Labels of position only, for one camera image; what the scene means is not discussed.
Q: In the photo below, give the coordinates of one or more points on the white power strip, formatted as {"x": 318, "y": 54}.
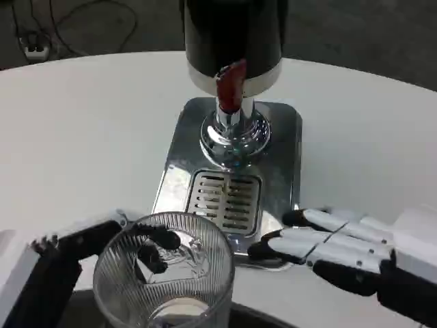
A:
{"x": 34, "y": 48}

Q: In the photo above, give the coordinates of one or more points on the black steel drink dispenser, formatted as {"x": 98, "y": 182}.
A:
{"x": 232, "y": 30}

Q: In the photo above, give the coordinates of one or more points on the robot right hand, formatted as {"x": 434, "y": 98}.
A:
{"x": 345, "y": 246}

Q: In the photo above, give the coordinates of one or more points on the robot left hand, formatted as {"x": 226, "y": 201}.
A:
{"x": 68, "y": 249}

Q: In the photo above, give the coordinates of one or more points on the clear ribbed glass cup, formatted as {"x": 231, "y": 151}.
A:
{"x": 205, "y": 246}

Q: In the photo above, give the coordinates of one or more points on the steel drip tray grid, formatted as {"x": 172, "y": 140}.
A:
{"x": 223, "y": 205}

